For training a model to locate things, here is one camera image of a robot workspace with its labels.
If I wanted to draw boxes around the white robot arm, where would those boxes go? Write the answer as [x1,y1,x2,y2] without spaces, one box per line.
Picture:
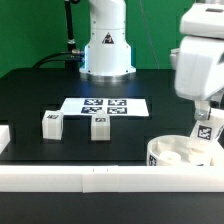
[80,0,224,120]

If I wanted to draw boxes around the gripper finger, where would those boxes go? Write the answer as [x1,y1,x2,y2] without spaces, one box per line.
[195,101,210,121]

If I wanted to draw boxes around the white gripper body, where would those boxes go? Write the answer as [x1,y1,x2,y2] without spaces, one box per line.
[174,36,224,101]

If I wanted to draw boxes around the white front fence bar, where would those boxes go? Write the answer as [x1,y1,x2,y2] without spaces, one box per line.
[0,165,224,193]

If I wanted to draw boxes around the white marker sheet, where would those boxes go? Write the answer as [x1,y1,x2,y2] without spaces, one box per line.
[60,98,149,117]

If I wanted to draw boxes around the white fence bar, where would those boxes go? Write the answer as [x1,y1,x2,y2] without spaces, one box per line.
[0,125,10,154]
[0,165,224,193]

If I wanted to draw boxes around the black pole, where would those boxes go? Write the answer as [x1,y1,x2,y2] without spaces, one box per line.
[64,0,80,51]

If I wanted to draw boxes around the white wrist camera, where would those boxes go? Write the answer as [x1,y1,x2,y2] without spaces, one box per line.
[180,3,224,39]

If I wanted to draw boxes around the black cable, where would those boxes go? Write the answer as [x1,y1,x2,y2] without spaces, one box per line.
[32,49,87,69]

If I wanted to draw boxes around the white left fence bar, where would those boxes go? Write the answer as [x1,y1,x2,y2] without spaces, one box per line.
[0,125,10,154]

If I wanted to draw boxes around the white round stool seat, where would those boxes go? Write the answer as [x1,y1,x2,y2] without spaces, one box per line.
[146,135,211,166]

